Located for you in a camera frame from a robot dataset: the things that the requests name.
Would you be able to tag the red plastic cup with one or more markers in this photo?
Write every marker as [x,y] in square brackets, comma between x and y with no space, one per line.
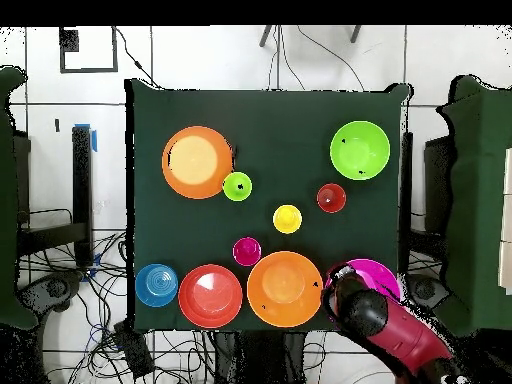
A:
[331,198]

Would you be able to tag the orange plastic bowl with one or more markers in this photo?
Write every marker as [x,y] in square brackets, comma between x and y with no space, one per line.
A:
[192,160]
[284,288]

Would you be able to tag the green plastic bowl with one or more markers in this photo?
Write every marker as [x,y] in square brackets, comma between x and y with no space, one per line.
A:
[360,150]

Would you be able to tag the pink plastic bowl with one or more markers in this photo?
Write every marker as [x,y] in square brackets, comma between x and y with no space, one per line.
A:
[378,274]

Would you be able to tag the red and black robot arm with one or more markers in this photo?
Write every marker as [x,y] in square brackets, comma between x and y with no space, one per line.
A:
[408,336]

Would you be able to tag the green plastic cup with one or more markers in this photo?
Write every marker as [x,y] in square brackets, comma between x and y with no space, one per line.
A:
[232,192]

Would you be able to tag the yellow plastic cup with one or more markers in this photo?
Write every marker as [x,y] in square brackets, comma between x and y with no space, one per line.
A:
[287,220]

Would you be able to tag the crimson plastic cup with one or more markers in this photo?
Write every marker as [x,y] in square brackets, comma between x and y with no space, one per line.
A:
[246,251]

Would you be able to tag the dark green tablecloth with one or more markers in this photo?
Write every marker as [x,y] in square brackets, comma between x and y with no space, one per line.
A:
[180,224]

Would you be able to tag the red plastic bowl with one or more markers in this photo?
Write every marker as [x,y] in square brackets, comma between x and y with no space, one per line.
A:
[210,296]

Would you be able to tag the blue plastic bowl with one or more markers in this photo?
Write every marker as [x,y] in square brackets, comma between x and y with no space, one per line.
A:
[156,284]

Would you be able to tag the black bench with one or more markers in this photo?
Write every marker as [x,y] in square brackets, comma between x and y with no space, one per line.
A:
[82,192]

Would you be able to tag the black power strip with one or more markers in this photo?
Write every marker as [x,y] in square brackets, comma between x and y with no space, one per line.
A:
[134,352]

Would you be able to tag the small black floor marker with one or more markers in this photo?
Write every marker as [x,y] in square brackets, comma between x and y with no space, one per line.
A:
[57,125]

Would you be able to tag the green table with white boxes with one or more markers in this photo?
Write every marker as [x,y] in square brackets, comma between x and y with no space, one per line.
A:
[476,200]

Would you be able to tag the green cloth covered table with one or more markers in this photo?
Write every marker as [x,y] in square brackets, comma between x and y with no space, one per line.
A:
[12,200]

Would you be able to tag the white boxes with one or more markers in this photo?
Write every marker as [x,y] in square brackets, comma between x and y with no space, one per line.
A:
[507,224]

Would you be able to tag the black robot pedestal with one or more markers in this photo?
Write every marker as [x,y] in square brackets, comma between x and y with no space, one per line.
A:
[260,360]

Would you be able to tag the black square floor frame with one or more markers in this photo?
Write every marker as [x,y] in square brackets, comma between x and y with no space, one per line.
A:
[88,70]

